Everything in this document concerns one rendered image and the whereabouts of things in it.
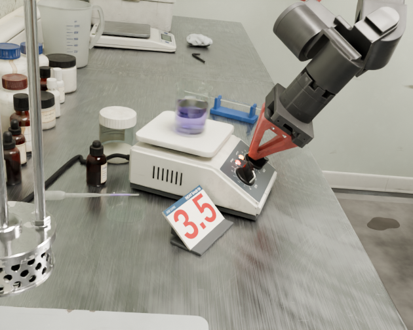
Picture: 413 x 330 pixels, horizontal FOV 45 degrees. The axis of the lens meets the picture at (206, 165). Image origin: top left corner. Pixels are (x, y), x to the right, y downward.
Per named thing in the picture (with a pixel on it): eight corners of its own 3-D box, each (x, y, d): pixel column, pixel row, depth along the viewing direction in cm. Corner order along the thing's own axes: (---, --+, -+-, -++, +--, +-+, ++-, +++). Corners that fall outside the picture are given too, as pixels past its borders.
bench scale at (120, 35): (176, 54, 148) (177, 38, 146) (88, 48, 144) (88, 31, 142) (173, 40, 165) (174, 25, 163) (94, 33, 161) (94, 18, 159)
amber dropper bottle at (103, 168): (86, 187, 72) (86, 144, 69) (85, 177, 75) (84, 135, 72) (107, 186, 73) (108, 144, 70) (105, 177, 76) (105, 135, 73)
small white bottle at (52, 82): (58, 112, 97) (56, 76, 94) (62, 117, 95) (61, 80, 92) (43, 114, 96) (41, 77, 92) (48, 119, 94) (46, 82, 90)
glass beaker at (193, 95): (164, 129, 73) (168, 77, 70) (193, 124, 77) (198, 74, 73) (187, 145, 69) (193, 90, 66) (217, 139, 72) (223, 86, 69)
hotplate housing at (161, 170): (275, 184, 80) (284, 139, 76) (257, 224, 69) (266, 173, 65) (149, 153, 85) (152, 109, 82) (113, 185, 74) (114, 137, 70)
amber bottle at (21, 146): (7, 160, 77) (4, 116, 74) (27, 159, 78) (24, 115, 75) (6, 168, 75) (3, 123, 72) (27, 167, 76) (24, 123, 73)
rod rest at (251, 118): (257, 119, 106) (260, 103, 104) (253, 124, 103) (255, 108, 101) (215, 109, 109) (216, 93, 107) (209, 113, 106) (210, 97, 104)
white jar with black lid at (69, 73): (65, 96, 106) (65, 63, 103) (38, 90, 107) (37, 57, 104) (82, 88, 112) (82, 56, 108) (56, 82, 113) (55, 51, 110)
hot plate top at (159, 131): (235, 129, 78) (236, 124, 77) (212, 159, 67) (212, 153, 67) (164, 114, 81) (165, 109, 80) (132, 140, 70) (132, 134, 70)
